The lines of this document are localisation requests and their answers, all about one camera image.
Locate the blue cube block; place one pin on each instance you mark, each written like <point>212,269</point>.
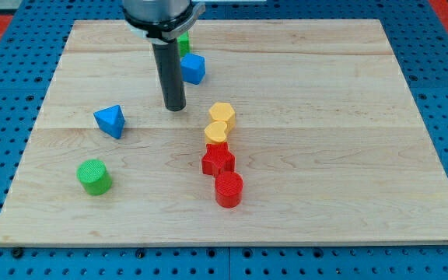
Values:
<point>193,68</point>

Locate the wooden board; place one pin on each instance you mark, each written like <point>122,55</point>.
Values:
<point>328,140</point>

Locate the red star block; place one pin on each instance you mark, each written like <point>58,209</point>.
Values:
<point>217,159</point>

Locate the green cylinder block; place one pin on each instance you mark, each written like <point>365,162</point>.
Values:
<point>94,177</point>

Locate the red cylinder block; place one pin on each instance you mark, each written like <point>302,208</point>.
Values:
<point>228,189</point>

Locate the yellow hexagon block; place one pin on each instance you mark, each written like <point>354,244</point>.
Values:
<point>225,112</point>

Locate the yellow heart block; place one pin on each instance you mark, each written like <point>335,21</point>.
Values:
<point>216,132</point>

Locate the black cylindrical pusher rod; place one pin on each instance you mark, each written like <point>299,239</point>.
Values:
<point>167,57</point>

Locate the blue triangle block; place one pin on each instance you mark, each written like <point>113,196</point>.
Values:
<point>111,120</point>

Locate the green block behind rod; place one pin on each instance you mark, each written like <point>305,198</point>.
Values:
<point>184,44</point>

